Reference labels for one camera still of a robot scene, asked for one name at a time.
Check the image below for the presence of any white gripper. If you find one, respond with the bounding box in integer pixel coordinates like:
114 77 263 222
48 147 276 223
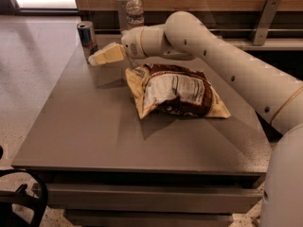
88 26 145 66

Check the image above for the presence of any red bull can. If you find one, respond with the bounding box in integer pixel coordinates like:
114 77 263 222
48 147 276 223
77 21 98 59

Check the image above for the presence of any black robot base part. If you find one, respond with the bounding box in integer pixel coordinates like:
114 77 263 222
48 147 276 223
0 169 48 227

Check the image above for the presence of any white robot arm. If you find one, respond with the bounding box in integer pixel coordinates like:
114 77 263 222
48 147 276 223
88 11 303 227

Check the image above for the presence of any clear plastic water bottle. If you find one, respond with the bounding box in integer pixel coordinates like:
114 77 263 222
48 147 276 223
126 0 145 29

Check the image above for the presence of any brown yellow chip bag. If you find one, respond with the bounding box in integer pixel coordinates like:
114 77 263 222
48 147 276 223
125 63 231 119

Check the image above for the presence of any grey table with drawers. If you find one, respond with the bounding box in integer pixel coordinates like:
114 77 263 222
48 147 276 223
13 49 271 227

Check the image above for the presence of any left metal wall bracket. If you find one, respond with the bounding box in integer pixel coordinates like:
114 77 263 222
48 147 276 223
116 0 128 31

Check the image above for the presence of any metal wall bracket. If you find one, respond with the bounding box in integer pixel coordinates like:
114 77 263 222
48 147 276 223
251 0 281 46
116 0 128 31

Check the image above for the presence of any right metal wall bracket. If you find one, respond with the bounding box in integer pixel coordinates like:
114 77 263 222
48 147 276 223
251 0 281 46

